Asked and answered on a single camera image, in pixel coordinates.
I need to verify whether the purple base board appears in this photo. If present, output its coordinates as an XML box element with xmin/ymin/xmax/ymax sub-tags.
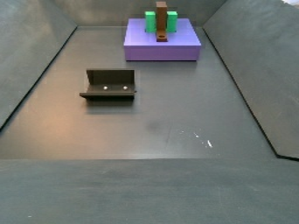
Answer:
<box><xmin>125</xmin><ymin>18</ymin><xmax>202</xmax><ymax>61</ymax></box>

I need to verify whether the green block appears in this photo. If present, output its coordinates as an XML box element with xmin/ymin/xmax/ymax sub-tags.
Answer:
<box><xmin>145</xmin><ymin>11</ymin><xmax>178</xmax><ymax>32</ymax></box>

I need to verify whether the brown T-shaped block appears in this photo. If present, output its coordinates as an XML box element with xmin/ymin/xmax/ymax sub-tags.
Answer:
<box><xmin>155</xmin><ymin>2</ymin><xmax>167</xmax><ymax>42</ymax></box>

